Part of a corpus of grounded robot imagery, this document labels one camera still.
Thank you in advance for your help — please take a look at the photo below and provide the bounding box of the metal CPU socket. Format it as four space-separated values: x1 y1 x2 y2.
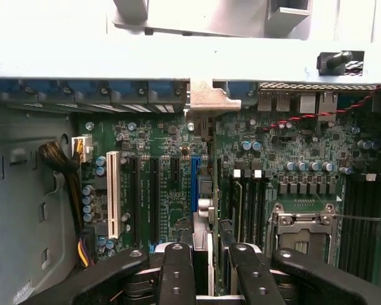
267 202 340 264

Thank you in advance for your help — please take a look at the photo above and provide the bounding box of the blue expansion slot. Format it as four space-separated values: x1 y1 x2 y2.
190 157 202 214

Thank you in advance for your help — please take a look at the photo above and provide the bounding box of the white expansion slot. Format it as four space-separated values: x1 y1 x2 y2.
105 151 122 240

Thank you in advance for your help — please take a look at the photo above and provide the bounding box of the short black expansion slot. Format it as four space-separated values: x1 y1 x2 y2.
170 156 181 184

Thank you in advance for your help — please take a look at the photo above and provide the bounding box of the thin socket locking lever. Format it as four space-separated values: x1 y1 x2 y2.
331 214 381 222

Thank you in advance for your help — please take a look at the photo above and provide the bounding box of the green motherboard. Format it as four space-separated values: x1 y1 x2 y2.
77 91 381 287

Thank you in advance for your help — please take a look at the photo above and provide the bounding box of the white power connector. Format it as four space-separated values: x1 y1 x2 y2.
71 134 93 163

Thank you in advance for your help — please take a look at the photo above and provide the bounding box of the open black PC case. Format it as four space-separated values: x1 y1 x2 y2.
0 34 381 305

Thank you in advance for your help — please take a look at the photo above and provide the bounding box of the black case lock knob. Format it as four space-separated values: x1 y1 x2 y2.
316 50 354 76

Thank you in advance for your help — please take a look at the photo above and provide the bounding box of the black sleeved power cable bundle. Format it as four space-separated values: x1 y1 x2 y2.
39 140 96 268

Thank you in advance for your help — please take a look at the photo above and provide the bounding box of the red black twisted wire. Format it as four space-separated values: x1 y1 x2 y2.
260 87 381 132

